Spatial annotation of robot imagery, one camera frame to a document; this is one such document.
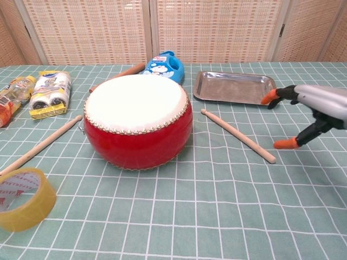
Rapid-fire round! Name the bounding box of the yellow packing tape roll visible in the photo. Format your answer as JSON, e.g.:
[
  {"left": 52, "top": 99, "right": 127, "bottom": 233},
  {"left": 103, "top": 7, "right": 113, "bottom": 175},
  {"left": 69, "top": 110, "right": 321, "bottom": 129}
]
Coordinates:
[{"left": 0, "top": 167, "right": 57, "bottom": 232}]

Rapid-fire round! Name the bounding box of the wooden drumstick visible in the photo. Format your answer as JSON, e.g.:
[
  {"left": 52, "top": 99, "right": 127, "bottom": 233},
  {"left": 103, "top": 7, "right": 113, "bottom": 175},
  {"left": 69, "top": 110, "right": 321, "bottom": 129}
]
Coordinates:
[
  {"left": 201, "top": 108, "right": 277, "bottom": 164},
  {"left": 0, "top": 114, "right": 83, "bottom": 177}
]

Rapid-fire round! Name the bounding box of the white yellow snack pack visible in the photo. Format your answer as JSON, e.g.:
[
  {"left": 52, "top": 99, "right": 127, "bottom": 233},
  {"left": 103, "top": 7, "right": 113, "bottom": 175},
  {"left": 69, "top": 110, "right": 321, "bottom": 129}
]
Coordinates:
[{"left": 28, "top": 70, "right": 72, "bottom": 120}]

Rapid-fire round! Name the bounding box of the green checked tablecloth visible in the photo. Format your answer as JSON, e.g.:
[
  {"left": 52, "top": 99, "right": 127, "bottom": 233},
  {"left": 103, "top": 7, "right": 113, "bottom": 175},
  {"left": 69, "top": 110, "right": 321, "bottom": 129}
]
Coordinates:
[{"left": 0, "top": 61, "right": 347, "bottom": 260}]

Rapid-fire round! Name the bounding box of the red drum with white skin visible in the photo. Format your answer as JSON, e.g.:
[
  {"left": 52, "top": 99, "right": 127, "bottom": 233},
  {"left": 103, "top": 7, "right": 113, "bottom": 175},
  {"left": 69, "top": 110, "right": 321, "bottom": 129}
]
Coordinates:
[{"left": 83, "top": 74, "right": 194, "bottom": 171}]

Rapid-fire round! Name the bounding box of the woven bamboo folding screen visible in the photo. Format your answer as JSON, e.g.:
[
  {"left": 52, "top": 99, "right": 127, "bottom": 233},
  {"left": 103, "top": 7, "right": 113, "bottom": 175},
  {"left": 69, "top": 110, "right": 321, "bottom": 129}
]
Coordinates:
[{"left": 0, "top": 0, "right": 347, "bottom": 66}]

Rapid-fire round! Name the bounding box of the rectangular steel tray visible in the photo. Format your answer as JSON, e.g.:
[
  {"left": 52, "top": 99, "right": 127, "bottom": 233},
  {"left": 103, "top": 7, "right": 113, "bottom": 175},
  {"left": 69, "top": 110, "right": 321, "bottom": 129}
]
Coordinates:
[{"left": 193, "top": 70, "right": 277, "bottom": 106}]

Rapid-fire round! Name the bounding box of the brown wooden rolling pin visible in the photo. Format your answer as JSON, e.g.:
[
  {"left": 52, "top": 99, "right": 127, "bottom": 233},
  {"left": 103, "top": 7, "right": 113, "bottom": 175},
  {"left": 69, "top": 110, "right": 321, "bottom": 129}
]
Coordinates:
[{"left": 88, "top": 62, "right": 146, "bottom": 93}]

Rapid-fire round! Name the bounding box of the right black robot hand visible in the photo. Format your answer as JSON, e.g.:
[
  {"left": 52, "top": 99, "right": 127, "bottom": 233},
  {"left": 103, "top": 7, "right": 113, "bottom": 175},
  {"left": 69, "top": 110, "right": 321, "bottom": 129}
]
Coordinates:
[{"left": 260, "top": 84, "right": 347, "bottom": 150}]

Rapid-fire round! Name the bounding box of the blue detergent bottle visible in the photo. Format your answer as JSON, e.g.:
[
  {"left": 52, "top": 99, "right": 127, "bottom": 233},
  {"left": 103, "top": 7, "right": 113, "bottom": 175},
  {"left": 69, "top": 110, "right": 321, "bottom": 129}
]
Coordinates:
[{"left": 143, "top": 50, "right": 185, "bottom": 85}]

